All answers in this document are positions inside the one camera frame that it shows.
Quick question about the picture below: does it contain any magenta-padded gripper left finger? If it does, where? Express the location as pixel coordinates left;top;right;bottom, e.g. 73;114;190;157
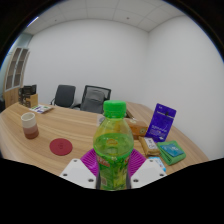
59;148;100;190

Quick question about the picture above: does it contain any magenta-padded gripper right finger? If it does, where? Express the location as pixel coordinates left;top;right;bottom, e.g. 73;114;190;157
128;148;168;190

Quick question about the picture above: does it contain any green drink bottle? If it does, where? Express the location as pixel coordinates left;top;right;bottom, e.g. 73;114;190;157
92;99;135;192

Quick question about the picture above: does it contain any yellow snack packet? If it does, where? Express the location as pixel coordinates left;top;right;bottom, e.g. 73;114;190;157
138;135;161;158

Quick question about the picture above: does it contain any flat round red coaster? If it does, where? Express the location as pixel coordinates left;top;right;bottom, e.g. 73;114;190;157
49;137;74;157

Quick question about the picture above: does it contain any green cloth pack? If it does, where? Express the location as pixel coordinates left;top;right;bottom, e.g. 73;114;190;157
156;140;187;166

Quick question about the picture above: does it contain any wooden tissue box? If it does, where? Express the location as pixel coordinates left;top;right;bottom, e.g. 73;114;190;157
124;118;149;140

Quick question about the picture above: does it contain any purple package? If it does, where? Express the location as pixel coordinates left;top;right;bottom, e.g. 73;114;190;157
145;103;178;144

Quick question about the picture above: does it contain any wooden side desk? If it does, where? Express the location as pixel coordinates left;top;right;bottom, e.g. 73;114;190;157
125;101;156;123

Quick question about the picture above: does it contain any white and pink ceramic cup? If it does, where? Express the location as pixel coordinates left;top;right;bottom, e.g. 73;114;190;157
20;111;40;140

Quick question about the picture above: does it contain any white printed leaflet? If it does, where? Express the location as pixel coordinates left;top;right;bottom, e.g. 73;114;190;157
28;104;54;115

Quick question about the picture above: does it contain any black mesh office chair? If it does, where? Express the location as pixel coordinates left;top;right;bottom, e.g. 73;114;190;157
71;85;112;115

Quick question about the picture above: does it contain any black padded office chair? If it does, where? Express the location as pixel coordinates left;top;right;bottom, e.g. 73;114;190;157
49;84;77;108

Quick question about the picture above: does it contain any open cardboard box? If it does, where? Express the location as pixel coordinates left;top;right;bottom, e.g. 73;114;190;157
19;93;39;108

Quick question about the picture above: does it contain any black box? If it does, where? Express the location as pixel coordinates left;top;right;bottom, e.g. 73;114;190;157
20;84;38;98

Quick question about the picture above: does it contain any wooden shelf cabinet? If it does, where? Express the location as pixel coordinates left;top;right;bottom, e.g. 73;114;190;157
2;47;30;108

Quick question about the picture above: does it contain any long ceiling light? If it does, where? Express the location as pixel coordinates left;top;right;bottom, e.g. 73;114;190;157
26;16;39;28

